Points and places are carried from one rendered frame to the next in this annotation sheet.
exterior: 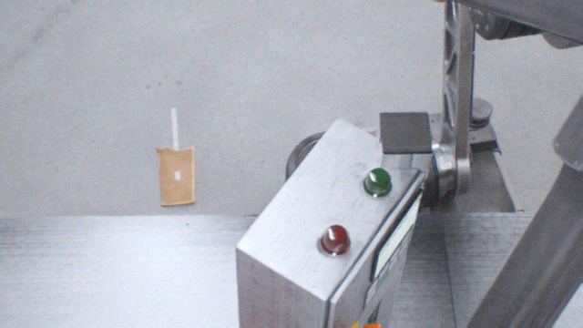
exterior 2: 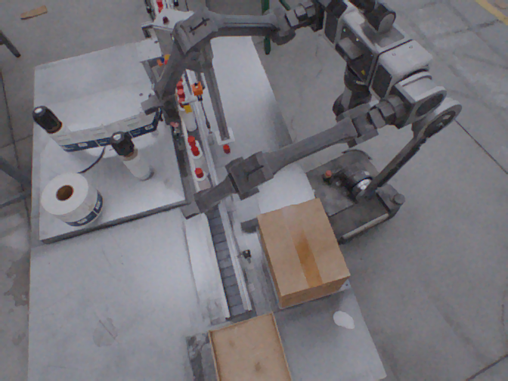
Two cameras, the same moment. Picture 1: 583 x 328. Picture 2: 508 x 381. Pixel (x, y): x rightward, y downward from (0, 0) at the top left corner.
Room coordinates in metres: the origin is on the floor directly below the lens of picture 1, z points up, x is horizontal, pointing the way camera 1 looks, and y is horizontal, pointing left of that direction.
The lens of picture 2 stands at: (0.54, -1.17, 2.28)
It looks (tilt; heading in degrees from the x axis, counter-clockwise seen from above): 63 degrees down; 86
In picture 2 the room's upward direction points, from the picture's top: 9 degrees counter-clockwise
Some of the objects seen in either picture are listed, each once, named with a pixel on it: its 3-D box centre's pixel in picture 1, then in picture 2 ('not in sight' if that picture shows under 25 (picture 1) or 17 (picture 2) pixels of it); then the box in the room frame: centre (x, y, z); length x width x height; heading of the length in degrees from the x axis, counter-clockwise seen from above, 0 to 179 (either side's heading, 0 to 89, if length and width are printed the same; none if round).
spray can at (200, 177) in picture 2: not in sight; (202, 182); (0.38, -0.43, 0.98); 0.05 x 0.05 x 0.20
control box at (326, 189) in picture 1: (330, 256); (184, 42); (0.44, -0.04, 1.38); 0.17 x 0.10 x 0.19; 149
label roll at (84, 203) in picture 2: not in sight; (73, 199); (-0.20, -0.35, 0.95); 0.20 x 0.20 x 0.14
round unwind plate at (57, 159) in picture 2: not in sight; (74, 148); (-0.24, -0.02, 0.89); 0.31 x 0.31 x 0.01
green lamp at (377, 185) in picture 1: (378, 180); not in sight; (0.46, -0.08, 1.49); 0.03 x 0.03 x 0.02
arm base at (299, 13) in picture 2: not in sight; (304, 14); (0.89, -0.11, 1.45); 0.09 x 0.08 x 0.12; 104
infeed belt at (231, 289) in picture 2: not in sight; (197, 147); (0.37, -0.15, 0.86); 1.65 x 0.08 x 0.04; 93
